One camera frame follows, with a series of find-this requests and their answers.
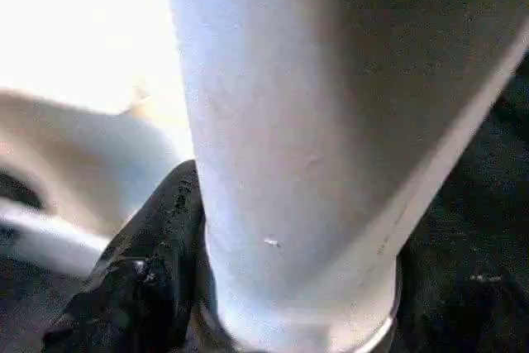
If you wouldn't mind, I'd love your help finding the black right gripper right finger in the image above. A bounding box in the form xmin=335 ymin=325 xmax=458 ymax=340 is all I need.
xmin=392 ymin=229 xmax=529 ymax=353

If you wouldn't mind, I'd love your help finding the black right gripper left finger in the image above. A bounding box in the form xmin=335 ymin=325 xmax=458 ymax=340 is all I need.
xmin=41 ymin=160 xmax=207 ymax=353

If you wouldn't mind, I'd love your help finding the white plastic table leg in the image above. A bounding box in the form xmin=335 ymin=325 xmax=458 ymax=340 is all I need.
xmin=164 ymin=0 xmax=529 ymax=353

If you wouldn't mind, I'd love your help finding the black plastic mat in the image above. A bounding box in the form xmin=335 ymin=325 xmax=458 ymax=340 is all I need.
xmin=0 ymin=55 xmax=529 ymax=353

